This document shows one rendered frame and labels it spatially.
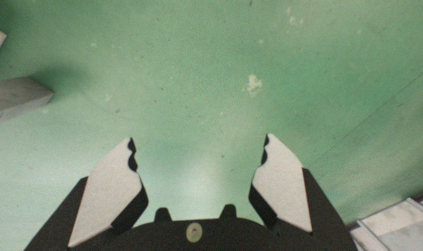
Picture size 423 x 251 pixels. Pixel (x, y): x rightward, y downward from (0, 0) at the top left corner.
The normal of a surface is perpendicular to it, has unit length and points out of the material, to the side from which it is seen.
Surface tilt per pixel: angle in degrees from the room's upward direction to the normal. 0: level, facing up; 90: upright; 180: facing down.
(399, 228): 90
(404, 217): 90
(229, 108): 0
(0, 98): 90
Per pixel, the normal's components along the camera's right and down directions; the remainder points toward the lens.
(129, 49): 0.16, 0.54
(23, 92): 0.79, -0.57
